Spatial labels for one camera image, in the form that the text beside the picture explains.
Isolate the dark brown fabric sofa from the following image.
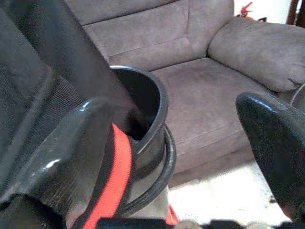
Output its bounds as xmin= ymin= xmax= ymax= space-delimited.
xmin=63 ymin=0 xmax=305 ymax=189

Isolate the red fire extinguisher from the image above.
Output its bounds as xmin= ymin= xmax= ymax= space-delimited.
xmin=235 ymin=1 xmax=266 ymax=22

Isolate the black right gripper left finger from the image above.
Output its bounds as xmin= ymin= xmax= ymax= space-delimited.
xmin=0 ymin=99 xmax=113 ymax=218

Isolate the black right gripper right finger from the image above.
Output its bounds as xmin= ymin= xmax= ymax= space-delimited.
xmin=235 ymin=92 xmax=305 ymax=223

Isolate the black shirt red collar band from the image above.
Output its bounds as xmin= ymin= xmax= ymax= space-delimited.
xmin=0 ymin=0 xmax=146 ymax=229

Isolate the black plastic bucket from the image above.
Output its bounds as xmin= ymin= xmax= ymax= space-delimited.
xmin=108 ymin=65 xmax=177 ymax=216

